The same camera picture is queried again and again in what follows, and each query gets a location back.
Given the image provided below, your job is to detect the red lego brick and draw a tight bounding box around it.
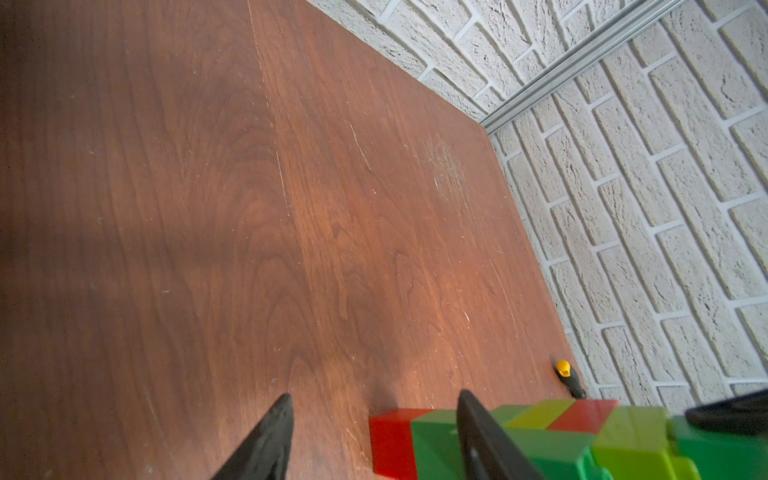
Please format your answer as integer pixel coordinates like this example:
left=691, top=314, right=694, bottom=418
left=369, top=408, right=432, bottom=480
left=547, top=399, right=619, bottom=434

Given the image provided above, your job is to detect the lime green long lego brick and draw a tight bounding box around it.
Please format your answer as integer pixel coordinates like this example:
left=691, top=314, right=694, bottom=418
left=504, top=399, right=575, bottom=430

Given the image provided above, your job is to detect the black yellow screwdriver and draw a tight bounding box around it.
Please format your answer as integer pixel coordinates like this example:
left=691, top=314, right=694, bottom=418
left=552, top=360, right=588, bottom=400

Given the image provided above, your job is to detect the small green lego brick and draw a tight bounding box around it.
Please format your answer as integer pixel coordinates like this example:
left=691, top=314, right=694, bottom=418
left=411, top=410, right=464, bottom=479
left=667, top=416, right=767, bottom=479

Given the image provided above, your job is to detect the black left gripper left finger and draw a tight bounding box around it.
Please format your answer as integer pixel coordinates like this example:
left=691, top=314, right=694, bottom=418
left=212, top=393, right=294, bottom=480

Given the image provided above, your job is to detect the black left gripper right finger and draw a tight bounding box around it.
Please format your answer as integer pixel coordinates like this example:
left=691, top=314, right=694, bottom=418
left=456, top=389, right=544, bottom=480

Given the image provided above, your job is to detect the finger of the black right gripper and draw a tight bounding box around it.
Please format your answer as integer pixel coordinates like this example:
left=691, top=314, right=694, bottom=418
left=685, top=389, right=767, bottom=437

